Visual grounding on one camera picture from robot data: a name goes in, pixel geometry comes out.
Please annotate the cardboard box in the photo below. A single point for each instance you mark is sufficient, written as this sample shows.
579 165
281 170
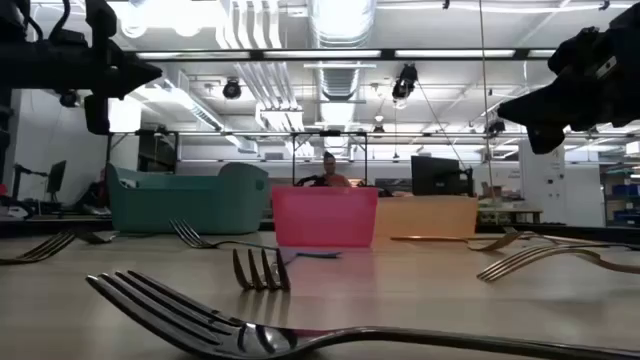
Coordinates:
492 190

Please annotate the orange plastic bin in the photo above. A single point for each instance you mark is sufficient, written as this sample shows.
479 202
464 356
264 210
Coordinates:
430 217

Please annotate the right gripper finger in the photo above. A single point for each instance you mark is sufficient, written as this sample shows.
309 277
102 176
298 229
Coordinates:
532 118
535 105

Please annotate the shelf with blue bins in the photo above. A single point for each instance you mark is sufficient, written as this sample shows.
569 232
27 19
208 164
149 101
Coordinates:
622 190

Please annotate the black overhead light bar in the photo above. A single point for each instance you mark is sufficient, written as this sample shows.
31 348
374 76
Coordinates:
257 54

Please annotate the black fork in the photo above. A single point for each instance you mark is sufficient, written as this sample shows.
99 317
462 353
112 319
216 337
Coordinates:
620 246

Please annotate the pink plastic bin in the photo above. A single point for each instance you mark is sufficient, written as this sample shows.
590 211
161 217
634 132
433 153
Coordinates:
325 220

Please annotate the wooden chopstick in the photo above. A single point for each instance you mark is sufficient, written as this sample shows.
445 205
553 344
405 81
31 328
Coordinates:
575 240

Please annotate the background work table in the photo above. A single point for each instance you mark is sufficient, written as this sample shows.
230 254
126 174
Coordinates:
510 212

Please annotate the teal plastic bin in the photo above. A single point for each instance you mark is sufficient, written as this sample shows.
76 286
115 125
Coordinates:
200 210

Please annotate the black ceiling spotlight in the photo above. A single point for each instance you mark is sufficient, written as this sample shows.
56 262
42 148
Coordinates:
68 98
231 89
404 82
495 126

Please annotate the black aluminium table frame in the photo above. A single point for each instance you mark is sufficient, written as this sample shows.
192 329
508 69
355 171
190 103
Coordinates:
30 225

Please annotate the large black monitor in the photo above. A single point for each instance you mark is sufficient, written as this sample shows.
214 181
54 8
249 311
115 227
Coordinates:
435 175

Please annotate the silver ceiling duct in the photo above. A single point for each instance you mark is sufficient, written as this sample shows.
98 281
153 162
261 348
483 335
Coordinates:
340 30

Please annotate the person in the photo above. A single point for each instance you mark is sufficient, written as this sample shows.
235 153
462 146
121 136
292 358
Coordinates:
334 177

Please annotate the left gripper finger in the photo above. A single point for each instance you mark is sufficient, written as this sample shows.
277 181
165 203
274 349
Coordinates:
132 67
132 82

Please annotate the white hanging box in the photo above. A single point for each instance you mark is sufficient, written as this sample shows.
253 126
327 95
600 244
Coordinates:
125 115

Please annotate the small black monitor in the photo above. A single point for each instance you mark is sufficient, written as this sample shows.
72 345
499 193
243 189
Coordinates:
56 176

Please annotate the white pillar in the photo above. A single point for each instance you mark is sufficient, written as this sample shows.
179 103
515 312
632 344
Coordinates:
542 190

